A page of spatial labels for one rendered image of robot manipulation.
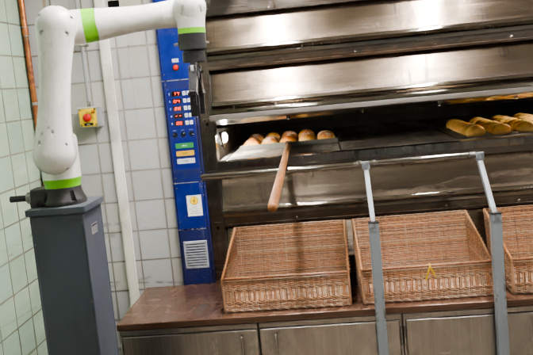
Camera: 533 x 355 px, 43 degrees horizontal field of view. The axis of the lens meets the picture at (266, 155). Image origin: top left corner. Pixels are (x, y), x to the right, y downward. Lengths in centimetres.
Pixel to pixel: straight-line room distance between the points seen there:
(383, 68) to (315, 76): 33
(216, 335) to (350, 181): 99
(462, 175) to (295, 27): 107
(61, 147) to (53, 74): 23
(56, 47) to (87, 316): 90
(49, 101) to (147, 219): 139
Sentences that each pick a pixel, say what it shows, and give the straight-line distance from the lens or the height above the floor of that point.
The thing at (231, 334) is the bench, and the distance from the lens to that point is 294.
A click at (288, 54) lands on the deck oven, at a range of 326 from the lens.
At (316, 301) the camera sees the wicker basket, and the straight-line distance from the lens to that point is 292.
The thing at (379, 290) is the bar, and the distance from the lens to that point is 280.
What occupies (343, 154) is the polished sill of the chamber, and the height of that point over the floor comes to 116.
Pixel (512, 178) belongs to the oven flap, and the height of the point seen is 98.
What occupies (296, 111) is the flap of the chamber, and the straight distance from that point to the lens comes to 311.
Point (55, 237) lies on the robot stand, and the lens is 237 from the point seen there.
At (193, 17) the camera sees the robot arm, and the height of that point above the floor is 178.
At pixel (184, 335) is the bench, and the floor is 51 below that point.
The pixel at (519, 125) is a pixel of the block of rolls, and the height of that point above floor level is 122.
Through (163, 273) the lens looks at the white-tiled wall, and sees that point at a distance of 349.
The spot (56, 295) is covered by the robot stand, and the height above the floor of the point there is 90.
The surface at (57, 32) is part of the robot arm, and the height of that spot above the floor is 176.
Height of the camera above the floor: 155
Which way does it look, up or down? 6 degrees down
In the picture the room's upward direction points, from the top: 5 degrees counter-clockwise
